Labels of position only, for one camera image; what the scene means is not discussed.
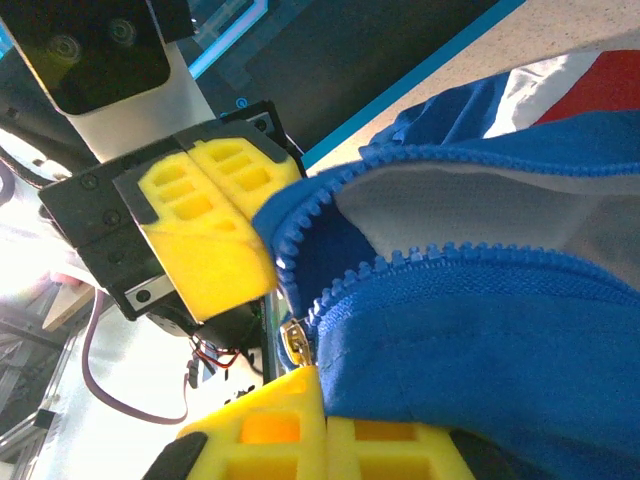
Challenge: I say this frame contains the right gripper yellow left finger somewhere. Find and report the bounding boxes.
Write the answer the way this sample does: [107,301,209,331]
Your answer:
[142,364,329,480]

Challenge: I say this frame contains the red black wire bundle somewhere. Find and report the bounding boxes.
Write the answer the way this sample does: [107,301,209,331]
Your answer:
[183,337,242,392]

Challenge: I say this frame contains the silver zipper slider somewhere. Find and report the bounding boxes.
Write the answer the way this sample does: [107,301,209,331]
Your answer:
[278,319,319,372]

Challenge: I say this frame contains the blue red white hooded jacket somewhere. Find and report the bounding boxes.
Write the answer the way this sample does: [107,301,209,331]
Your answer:
[252,47,640,480]

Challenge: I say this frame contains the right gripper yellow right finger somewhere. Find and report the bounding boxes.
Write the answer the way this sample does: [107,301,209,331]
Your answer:
[324,417,477,480]

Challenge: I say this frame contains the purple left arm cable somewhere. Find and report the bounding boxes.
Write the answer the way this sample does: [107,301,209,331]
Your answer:
[81,289,190,427]

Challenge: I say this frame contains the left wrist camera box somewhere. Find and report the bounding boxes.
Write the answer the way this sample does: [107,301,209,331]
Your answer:
[0,0,222,166]

